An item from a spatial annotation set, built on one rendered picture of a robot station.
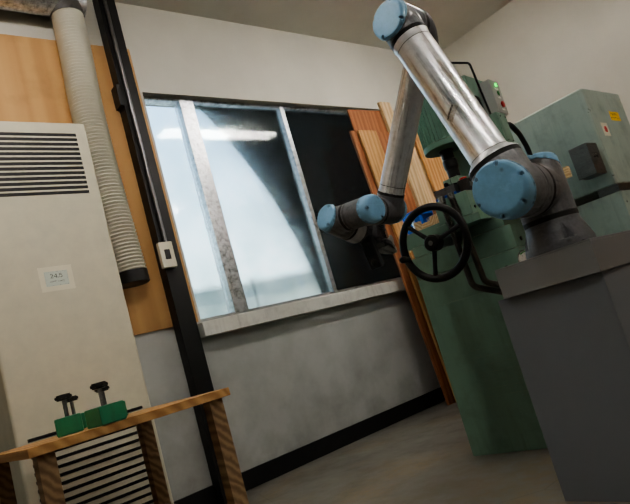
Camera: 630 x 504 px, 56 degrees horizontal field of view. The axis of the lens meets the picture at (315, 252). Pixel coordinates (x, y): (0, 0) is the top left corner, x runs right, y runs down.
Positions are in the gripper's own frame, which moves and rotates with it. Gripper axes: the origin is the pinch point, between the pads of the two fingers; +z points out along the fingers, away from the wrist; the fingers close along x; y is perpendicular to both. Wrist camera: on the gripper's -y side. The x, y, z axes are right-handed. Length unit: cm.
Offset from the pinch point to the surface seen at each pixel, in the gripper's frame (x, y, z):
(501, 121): -31, 62, 42
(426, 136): -10, 54, 17
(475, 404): 2, -49, 46
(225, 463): 31, -72, -50
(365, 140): 94, 149, 111
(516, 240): -33.9, 1.7, 28.1
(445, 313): 2.3, -15.5, 33.5
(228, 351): 126, -7, 23
